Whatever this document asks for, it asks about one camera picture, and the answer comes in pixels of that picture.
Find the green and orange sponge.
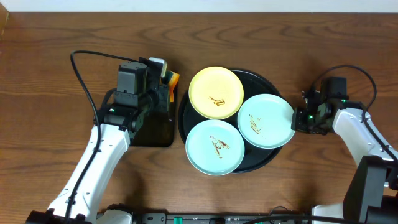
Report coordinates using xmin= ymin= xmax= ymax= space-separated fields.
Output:
xmin=160 ymin=70 xmax=180 ymax=103

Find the pale green plate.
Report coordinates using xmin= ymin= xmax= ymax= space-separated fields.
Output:
xmin=237 ymin=94 xmax=295 ymax=149

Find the yellow plate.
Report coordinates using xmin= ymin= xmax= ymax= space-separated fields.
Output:
xmin=188 ymin=67 xmax=244 ymax=119

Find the light blue plate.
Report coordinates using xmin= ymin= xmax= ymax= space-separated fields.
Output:
xmin=185 ymin=119 xmax=245 ymax=176

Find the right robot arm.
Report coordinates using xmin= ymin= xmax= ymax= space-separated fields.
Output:
xmin=291 ymin=77 xmax=397 ymax=223

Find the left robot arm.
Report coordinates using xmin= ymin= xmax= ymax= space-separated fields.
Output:
xmin=26 ymin=57 xmax=172 ymax=223

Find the black rectangular water tray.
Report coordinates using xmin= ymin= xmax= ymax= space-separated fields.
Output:
xmin=131 ymin=84 xmax=178 ymax=147

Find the black round tray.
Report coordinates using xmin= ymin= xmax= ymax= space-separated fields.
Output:
xmin=178 ymin=69 xmax=282 ymax=174

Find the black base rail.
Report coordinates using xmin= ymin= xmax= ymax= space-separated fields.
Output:
xmin=96 ymin=213 xmax=314 ymax=224

